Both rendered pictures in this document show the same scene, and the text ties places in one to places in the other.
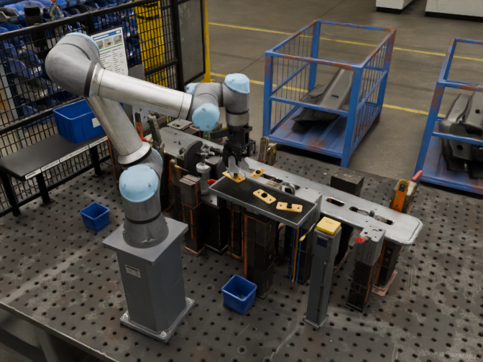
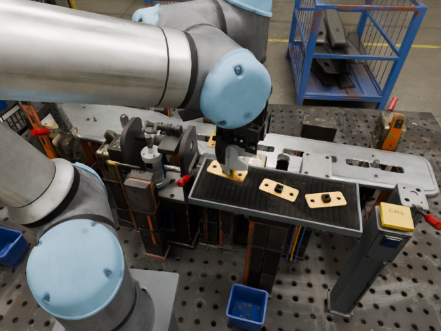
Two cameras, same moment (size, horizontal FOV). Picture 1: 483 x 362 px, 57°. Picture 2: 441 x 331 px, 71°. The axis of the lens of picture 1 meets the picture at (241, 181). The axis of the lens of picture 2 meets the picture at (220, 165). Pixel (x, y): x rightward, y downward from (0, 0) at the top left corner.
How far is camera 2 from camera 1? 0.99 m
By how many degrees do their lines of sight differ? 20
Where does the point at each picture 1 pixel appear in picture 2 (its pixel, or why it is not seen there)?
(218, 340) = not seen: outside the picture
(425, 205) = (360, 127)
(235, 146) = (245, 129)
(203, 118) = (239, 96)
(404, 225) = (416, 170)
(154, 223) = (131, 319)
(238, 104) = (255, 44)
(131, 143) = (28, 178)
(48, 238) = not seen: outside the picture
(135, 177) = (66, 260)
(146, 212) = (113, 318)
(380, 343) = (420, 312)
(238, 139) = not seen: hidden behind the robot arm
